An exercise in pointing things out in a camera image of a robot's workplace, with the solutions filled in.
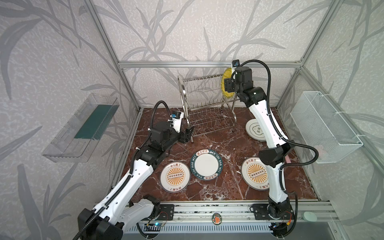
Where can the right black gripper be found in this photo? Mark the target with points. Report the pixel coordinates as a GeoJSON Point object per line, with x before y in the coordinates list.
{"type": "Point", "coordinates": [229, 85]}

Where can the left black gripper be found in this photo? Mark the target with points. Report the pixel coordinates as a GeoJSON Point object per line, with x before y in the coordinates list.
{"type": "Point", "coordinates": [184, 134]}

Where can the yellow woven pattern plate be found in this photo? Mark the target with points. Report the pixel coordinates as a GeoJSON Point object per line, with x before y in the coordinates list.
{"type": "Point", "coordinates": [226, 75]}

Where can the white plate dark green rim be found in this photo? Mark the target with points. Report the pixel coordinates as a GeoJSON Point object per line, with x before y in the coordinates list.
{"type": "Point", "coordinates": [206, 165]}

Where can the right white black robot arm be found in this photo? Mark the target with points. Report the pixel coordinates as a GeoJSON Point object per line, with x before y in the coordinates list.
{"type": "Point", "coordinates": [274, 157]}

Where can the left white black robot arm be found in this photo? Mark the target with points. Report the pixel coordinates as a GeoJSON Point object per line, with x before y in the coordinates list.
{"type": "Point", "coordinates": [110, 218]}

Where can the steel two-tier dish rack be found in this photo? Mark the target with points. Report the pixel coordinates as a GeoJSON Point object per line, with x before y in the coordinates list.
{"type": "Point", "coordinates": [207, 106]}

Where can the left orange sunburst plate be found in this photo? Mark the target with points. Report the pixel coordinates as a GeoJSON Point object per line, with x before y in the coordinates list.
{"type": "Point", "coordinates": [175, 177]}

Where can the orange sunburst plate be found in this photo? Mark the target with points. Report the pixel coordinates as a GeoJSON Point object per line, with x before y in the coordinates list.
{"type": "Point", "coordinates": [254, 173]}
{"type": "Point", "coordinates": [175, 177]}

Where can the white plate thin teal rim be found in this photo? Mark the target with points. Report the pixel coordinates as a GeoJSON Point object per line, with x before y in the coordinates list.
{"type": "Point", "coordinates": [254, 130]}

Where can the right orange sunburst plate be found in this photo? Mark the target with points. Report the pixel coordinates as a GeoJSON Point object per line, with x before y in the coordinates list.
{"type": "Point", "coordinates": [254, 173]}

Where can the round orange sticker badge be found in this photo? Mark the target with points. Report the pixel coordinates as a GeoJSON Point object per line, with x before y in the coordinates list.
{"type": "Point", "coordinates": [216, 219]}

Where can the purple pink spatula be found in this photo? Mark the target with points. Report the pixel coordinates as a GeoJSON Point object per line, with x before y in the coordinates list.
{"type": "Point", "coordinates": [287, 159]}

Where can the pale green round puck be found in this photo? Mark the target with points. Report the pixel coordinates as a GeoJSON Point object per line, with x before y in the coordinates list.
{"type": "Point", "coordinates": [310, 217]}

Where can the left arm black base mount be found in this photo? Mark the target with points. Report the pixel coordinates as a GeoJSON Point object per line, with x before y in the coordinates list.
{"type": "Point", "coordinates": [163, 212]}

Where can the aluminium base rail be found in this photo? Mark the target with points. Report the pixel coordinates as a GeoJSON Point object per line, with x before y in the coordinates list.
{"type": "Point", "coordinates": [196, 217]}

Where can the white wire mesh basket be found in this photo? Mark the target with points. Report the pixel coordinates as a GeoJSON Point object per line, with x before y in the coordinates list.
{"type": "Point", "coordinates": [324, 128]}

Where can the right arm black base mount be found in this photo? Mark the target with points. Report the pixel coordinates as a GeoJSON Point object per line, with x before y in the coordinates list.
{"type": "Point", "coordinates": [266, 212]}

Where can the clear plastic wall tray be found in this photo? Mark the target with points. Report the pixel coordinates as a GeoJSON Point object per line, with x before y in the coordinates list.
{"type": "Point", "coordinates": [77, 140]}

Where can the aluminium cage frame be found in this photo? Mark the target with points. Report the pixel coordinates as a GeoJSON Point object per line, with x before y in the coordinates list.
{"type": "Point", "coordinates": [368, 147]}

